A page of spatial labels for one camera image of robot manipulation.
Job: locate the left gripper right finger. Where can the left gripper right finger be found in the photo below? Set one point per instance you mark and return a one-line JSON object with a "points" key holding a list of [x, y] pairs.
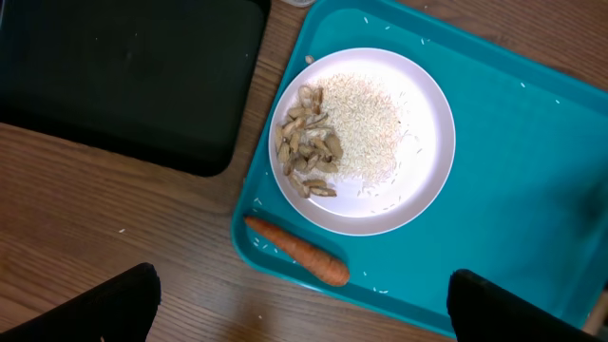
{"points": [[481, 311]]}

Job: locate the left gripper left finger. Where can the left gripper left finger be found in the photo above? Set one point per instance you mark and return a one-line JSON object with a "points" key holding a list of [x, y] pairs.
{"points": [[120, 309]]}

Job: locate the white round plate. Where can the white round plate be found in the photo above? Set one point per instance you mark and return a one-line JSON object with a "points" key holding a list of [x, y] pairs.
{"points": [[423, 159]]}

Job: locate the teal serving tray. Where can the teal serving tray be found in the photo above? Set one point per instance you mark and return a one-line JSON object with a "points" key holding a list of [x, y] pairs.
{"points": [[525, 203]]}

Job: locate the orange carrot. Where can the orange carrot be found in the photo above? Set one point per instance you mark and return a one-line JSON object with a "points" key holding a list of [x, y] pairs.
{"points": [[324, 266]]}

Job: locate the rice pile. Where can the rice pile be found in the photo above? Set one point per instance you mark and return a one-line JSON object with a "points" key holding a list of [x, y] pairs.
{"points": [[366, 121]]}

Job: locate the black plastic tray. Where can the black plastic tray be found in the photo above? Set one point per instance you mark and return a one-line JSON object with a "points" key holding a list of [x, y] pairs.
{"points": [[162, 81]]}

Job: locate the peanut shells pile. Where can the peanut shells pile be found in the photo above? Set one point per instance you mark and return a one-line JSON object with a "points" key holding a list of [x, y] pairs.
{"points": [[307, 148]]}

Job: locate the clear plastic bin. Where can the clear plastic bin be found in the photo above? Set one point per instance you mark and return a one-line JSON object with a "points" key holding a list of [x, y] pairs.
{"points": [[299, 3]]}

